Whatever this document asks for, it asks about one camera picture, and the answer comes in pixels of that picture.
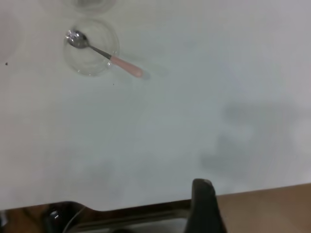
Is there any clear glass lid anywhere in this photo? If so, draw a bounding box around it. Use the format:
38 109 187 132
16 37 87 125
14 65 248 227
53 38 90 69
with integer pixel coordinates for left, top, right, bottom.
62 18 120 77

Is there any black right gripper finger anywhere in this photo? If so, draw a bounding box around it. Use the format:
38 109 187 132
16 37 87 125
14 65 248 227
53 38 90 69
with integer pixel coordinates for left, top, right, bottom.
185 178 228 233

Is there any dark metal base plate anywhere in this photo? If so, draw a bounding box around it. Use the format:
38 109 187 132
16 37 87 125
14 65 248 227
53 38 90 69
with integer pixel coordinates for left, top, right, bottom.
43 199 194 233

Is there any metal spoon with pink handle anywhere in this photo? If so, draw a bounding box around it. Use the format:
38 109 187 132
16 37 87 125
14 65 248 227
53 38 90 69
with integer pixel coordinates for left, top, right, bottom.
65 29 144 78

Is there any clear double-wall glass cup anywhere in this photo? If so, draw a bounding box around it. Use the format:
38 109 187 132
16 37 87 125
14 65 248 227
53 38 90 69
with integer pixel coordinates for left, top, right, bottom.
70 0 117 13

